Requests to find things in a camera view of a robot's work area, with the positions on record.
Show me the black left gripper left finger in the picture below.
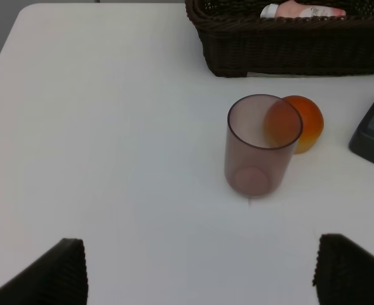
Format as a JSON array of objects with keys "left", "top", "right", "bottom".
[{"left": 0, "top": 238, "right": 88, "bottom": 305}]

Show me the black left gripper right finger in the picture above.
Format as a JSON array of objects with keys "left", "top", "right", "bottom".
[{"left": 312, "top": 234, "right": 374, "bottom": 305}]

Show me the translucent purple plastic cup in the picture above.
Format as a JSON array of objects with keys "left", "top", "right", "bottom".
[{"left": 224, "top": 94, "right": 303, "bottom": 198}]

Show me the pink bottle white cap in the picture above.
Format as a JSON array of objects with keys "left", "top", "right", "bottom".
[{"left": 260, "top": 1, "right": 346, "bottom": 18}]

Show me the red-yellow peach fruit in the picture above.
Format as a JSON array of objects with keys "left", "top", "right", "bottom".
[{"left": 264, "top": 95, "right": 324, "bottom": 155}]

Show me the dark brown wicker basket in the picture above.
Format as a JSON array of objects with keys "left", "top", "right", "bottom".
[{"left": 185, "top": 1, "right": 374, "bottom": 78}]

